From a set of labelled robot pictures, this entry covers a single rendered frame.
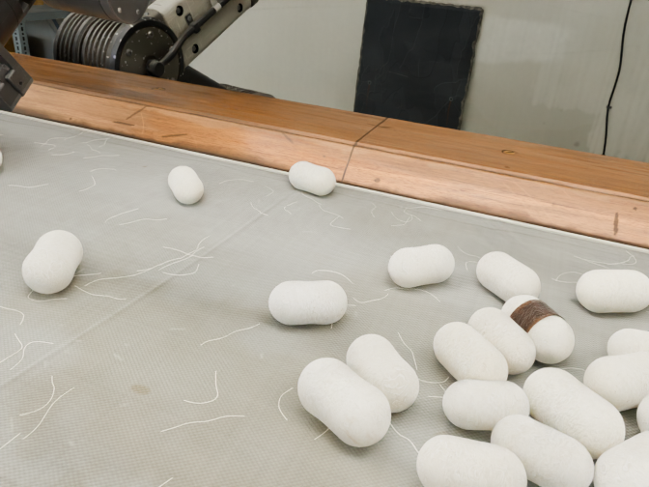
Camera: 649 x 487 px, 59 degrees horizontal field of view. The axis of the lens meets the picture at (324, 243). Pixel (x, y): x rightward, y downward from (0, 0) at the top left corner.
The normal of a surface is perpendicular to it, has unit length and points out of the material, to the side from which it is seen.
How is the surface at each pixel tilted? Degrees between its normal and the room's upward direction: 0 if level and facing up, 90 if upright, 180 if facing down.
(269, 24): 90
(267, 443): 0
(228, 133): 45
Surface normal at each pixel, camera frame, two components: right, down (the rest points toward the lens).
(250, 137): -0.21, -0.34
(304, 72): -0.38, 0.40
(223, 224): 0.07, -0.89
